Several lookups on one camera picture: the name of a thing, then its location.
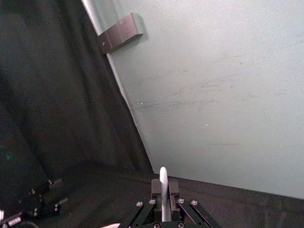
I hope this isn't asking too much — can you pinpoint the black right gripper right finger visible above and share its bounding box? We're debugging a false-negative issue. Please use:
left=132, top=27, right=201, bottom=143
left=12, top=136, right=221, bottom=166
left=168, top=178, right=223, bottom=228

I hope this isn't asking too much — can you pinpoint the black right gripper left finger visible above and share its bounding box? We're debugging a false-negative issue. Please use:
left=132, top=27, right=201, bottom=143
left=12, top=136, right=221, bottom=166
left=127, top=179, right=164, bottom=228

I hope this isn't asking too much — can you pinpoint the black rack with steel bars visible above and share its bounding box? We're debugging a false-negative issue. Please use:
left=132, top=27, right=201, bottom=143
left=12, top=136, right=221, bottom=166
left=0, top=178, right=70, bottom=228

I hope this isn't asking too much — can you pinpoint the black cloth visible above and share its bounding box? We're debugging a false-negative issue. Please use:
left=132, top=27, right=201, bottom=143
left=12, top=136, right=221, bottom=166
left=0, top=0, right=304, bottom=228

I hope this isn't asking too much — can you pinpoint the pale grey upright post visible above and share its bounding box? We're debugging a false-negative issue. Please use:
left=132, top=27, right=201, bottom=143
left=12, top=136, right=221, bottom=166
left=80, top=0, right=154, bottom=173

